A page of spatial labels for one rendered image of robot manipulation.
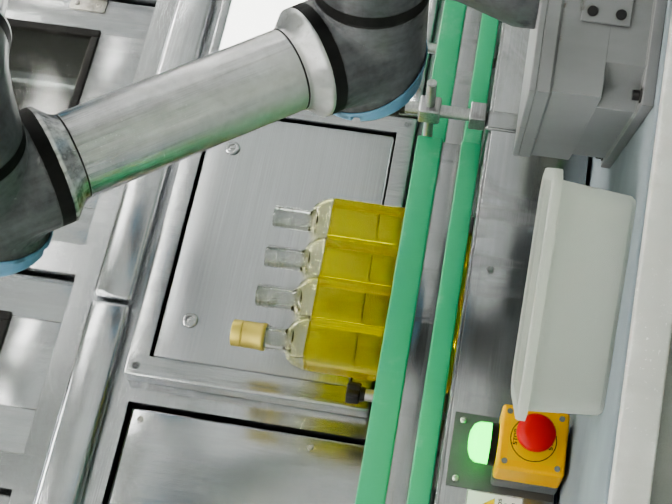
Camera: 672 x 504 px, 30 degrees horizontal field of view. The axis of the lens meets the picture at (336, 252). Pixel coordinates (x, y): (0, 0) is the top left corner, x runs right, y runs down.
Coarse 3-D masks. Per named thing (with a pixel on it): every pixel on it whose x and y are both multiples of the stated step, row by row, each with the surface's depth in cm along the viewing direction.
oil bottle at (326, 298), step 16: (304, 288) 159; (320, 288) 159; (336, 288) 159; (352, 288) 159; (368, 288) 159; (384, 288) 159; (304, 304) 158; (320, 304) 158; (336, 304) 158; (352, 304) 158; (368, 304) 158; (384, 304) 158; (336, 320) 158; (352, 320) 157; (368, 320) 157; (384, 320) 157
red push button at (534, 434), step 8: (528, 416) 127; (536, 416) 127; (544, 416) 127; (520, 424) 127; (528, 424) 127; (536, 424) 127; (544, 424) 127; (552, 424) 127; (520, 432) 127; (528, 432) 126; (536, 432) 126; (544, 432) 126; (552, 432) 126; (520, 440) 126; (528, 440) 126; (536, 440) 126; (544, 440) 126; (552, 440) 126; (528, 448) 126; (536, 448) 126; (544, 448) 126
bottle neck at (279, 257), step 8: (272, 248) 163; (280, 248) 164; (288, 248) 164; (264, 256) 163; (272, 256) 163; (280, 256) 163; (288, 256) 163; (296, 256) 163; (264, 264) 164; (272, 264) 164; (280, 264) 163; (288, 264) 163; (296, 264) 163
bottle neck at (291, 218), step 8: (280, 208) 166; (288, 208) 166; (296, 208) 166; (280, 216) 165; (288, 216) 165; (296, 216) 165; (304, 216) 165; (280, 224) 166; (288, 224) 166; (296, 224) 165; (304, 224) 165
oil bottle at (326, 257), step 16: (320, 240) 162; (336, 240) 162; (304, 256) 162; (320, 256) 161; (336, 256) 161; (352, 256) 161; (368, 256) 161; (384, 256) 161; (304, 272) 162; (320, 272) 160; (336, 272) 160; (352, 272) 160; (368, 272) 160; (384, 272) 160; (464, 272) 160
